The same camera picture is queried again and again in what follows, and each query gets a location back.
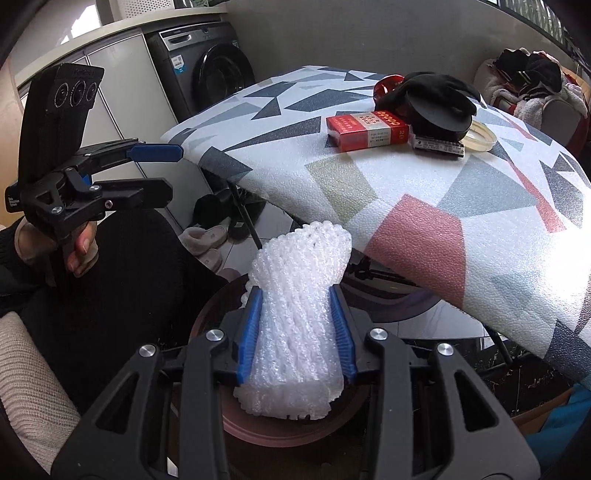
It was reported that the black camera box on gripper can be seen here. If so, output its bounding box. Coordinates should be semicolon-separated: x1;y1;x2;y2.
18;63;104;185

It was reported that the grey front-load washing machine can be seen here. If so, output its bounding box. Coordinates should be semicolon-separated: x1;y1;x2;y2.
145;21;256;122

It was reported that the red round object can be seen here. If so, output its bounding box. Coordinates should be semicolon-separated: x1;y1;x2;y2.
373;74;405;104

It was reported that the chair piled with clothes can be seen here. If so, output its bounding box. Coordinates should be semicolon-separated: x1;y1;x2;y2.
473;48;590;157

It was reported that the cream plastic jar lid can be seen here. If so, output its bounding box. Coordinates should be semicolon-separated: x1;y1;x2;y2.
460;118;498;152

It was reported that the black shoe under table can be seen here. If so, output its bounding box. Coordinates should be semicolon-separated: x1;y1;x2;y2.
189;188;266;242

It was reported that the small black printed packet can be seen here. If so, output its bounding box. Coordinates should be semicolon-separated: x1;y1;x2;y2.
410;134;465;158

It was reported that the brown round trash bin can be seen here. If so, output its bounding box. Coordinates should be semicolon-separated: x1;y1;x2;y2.
190;275;370;448

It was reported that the geometric patterned table cloth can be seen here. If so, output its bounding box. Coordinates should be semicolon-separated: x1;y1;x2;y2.
163;66;590;385

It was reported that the black cloth glove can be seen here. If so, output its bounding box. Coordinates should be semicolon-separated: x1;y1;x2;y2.
375;72;484;115

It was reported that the red cigarette box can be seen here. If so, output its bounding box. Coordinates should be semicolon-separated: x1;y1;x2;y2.
327;111;410;152

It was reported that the grey fluffy slipper far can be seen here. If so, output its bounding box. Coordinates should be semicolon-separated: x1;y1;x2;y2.
178;225;228;256

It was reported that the black folding table leg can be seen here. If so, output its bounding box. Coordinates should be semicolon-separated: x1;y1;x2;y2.
228;183;263;249

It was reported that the grey fluffy slipper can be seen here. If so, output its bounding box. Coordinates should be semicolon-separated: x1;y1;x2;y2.
197;248;222;273
178;225;228;256

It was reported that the white foam fruit net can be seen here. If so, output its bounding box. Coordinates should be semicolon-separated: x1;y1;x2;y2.
233;221;352;420

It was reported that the grey fluffy slipper near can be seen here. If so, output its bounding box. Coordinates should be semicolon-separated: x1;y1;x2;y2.
197;248;222;273

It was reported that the person's left hand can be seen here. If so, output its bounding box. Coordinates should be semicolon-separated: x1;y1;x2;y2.
14;217;98;277

